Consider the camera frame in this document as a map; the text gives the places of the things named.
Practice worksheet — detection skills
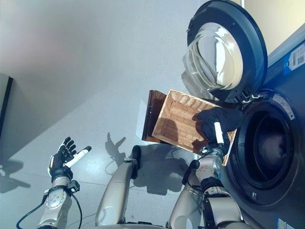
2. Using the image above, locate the thin white floor cable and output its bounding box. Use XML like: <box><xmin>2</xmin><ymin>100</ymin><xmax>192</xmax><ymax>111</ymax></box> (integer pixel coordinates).
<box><xmin>104</xmin><ymin>156</ymin><xmax>122</xmax><ymax>177</ymax></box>

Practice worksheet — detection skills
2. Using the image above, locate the blue white label sticker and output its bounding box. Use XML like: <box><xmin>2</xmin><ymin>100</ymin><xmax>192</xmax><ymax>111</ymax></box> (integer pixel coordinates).
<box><xmin>283</xmin><ymin>45</ymin><xmax>305</xmax><ymax>70</ymax></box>

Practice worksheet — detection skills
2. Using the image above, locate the glossy brown stool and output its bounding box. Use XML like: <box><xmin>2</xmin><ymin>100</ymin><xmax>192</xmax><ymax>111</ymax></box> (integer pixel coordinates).
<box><xmin>142</xmin><ymin>89</ymin><xmax>167</xmax><ymax>144</ymax></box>

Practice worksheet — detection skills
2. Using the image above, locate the round glass washer door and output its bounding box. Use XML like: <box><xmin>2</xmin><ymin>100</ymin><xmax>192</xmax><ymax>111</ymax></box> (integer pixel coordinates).
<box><xmin>181</xmin><ymin>0</ymin><xmax>269</xmax><ymax>104</ymax></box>

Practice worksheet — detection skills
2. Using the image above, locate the grey robot torso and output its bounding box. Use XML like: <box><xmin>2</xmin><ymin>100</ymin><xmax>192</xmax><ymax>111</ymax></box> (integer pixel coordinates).
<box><xmin>95</xmin><ymin>221</ymin><xmax>172</xmax><ymax>229</ymax></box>

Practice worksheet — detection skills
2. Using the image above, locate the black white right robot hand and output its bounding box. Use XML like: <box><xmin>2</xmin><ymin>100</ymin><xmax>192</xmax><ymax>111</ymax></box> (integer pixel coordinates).
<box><xmin>202</xmin><ymin>121</ymin><xmax>231</xmax><ymax>155</ymax></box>

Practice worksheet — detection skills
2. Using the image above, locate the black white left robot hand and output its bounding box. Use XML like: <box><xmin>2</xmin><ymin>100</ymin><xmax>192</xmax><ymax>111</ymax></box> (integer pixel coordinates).
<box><xmin>49</xmin><ymin>136</ymin><xmax>92</xmax><ymax>179</ymax></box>

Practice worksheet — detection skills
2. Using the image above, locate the silver right robot leg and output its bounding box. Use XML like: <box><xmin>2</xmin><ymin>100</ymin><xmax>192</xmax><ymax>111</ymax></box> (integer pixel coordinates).
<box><xmin>166</xmin><ymin>159</ymin><xmax>205</xmax><ymax>229</ymax></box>

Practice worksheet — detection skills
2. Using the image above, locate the rectangular wicker laundry basket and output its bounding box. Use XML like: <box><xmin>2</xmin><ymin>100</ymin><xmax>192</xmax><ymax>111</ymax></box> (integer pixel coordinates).
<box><xmin>152</xmin><ymin>89</ymin><xmax>238</xmax><ymax>167</ymax></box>

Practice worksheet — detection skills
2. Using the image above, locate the dark front-load washing machine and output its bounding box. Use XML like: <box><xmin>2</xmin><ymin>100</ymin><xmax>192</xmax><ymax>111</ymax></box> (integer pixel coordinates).
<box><xmin>219</xmin><ymin>42</ymin><xmax>305</xmax><ymax>229</ymax></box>

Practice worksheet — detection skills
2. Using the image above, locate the silver robot leg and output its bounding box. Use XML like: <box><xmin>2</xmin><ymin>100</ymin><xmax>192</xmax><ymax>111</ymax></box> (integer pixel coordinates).
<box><xmin>95</xmin><ymin>145</ymin><xmax>142</xmax><ymax>227</ymax></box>
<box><xmin>166</xmin><ymin>159</ymin><xmax>205</xmax><ymax>229</ymax></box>

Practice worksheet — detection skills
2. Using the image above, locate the silver left robot leg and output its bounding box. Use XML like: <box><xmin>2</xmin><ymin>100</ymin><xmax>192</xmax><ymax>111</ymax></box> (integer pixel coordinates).
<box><xmin>95</xmin><ymin>145</ymin><xmax>142</xmax><ymax>227</ymax></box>

